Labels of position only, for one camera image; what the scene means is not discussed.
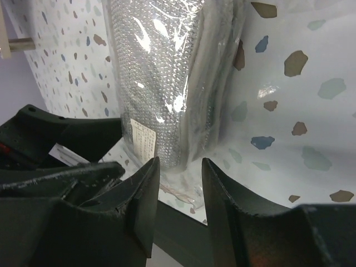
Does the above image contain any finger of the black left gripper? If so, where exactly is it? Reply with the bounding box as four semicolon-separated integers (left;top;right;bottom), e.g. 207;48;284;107
1;162;125;200
1;105;122;164

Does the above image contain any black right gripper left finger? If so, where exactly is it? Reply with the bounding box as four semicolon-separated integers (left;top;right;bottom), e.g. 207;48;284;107
1;157;160;266

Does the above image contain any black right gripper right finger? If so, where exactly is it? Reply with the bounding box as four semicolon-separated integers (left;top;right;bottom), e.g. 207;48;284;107
202;158;355;266

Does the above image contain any silver mesh scourer pack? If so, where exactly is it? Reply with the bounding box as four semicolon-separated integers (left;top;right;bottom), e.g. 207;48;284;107
102;1;249;208

